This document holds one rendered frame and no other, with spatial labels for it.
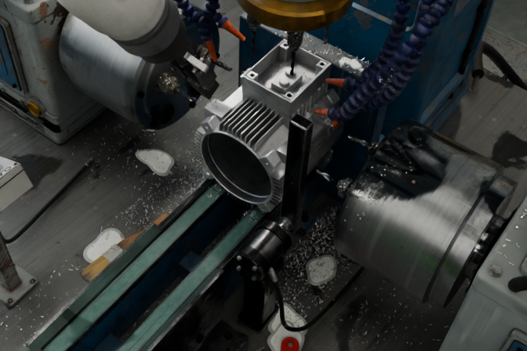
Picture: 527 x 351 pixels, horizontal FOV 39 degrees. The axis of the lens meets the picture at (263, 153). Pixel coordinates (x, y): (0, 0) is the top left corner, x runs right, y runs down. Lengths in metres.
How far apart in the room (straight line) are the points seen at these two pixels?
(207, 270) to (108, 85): 0.37
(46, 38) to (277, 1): 0.52
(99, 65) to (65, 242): 0.35
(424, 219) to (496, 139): 0.64
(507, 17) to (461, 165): 2.29
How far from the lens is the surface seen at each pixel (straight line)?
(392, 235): 1.11
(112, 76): 1.33
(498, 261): 1.06
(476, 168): 1.14
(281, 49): 1.30
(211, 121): 1.24
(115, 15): 0.85
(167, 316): 1.23
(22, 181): 1.25
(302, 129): 1.02
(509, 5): 3.46
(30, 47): 1.47
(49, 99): 1.54
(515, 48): 2.56
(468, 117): 1.73
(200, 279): 1.26
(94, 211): 1.50
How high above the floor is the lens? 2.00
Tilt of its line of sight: 50 degrees down
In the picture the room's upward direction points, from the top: 3 degrees clockwise
